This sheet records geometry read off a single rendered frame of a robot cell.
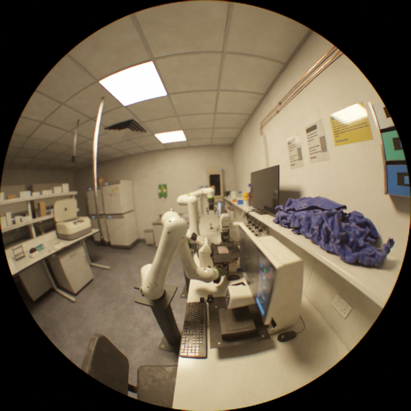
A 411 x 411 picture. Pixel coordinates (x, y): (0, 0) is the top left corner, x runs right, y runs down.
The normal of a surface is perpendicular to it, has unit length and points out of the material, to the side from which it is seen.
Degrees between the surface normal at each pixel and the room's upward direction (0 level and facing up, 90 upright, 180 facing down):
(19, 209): 82
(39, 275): 90
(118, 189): 90
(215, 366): 0
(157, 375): 0
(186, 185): 90
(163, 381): 0
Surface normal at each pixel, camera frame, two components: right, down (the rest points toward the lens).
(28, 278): 1.00, -0.06
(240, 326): -0.06, -0.99
